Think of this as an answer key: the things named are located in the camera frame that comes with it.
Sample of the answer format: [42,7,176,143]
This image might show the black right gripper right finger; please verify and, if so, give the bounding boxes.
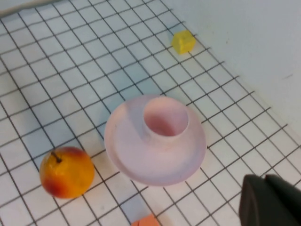
[265,174,301,226]

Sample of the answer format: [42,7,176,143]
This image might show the pink round plate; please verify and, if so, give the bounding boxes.
[103,95,207,187]

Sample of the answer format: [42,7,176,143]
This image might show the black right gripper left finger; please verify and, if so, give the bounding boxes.
[238,174,297,226]

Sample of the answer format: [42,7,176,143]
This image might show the orange foam cube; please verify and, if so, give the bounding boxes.
[130,213,160,226]

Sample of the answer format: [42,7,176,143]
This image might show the yellow foam cube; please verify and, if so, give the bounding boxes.
[171,30,197,55]

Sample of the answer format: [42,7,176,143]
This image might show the white black grid table mat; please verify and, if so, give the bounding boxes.
[0,0,301,226]

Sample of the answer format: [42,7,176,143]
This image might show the orange red toy fruit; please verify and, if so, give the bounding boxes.
[39,146,95,199]

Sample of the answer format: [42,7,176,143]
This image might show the pink cup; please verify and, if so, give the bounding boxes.
[143,97,190,144]

